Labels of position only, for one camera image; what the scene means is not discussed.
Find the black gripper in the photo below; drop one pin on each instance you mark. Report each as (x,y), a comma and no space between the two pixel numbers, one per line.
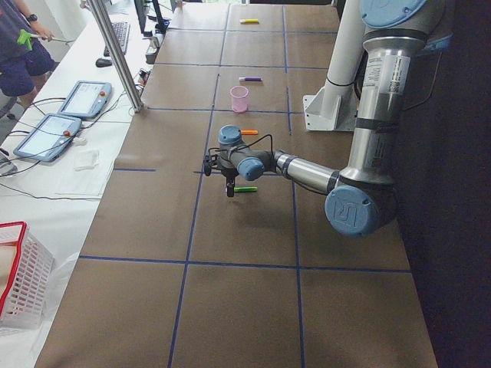
(229,177)

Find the green highlighter pen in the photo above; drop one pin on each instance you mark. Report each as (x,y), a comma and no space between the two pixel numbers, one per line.
(244,189)

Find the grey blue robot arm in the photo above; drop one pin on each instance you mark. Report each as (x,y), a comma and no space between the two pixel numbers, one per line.
(362,100)

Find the pink mesh pen holder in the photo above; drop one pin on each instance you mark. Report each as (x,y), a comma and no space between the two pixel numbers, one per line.
(239,98)

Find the purple highlighter pen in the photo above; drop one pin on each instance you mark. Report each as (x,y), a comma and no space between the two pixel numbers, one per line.
(250,79)

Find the yellow highlighter pen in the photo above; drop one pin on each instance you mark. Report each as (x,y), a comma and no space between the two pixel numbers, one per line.
(248,21)

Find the crumpled white tissue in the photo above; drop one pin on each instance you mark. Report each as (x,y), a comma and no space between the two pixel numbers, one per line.
(86,159)

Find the white paper sheet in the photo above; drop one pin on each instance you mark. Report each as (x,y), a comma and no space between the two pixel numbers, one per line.
(89,182)

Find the far teach pendant tablet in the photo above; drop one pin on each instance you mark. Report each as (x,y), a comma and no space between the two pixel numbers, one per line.
(86,99)

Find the teach pendant tablet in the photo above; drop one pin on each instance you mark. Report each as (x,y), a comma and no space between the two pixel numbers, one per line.
(86,99)
(49,138)

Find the black monitor stand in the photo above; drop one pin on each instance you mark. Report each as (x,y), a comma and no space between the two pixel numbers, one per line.
(150,19)

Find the black computer mouse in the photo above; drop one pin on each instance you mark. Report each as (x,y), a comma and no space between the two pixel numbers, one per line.
(103,62)

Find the near teach pendant tablet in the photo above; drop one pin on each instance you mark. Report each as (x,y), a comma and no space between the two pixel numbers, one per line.
(49,138)

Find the black keyboard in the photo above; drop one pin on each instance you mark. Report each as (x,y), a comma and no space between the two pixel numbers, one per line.
(122,32)

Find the red white plastic basket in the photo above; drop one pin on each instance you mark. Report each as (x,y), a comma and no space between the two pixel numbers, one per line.
(25,269)

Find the standing person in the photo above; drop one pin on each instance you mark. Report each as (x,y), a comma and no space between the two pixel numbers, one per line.
(24,69)

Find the aluminium frame post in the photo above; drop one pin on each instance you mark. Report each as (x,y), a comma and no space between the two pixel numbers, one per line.
(102,18)

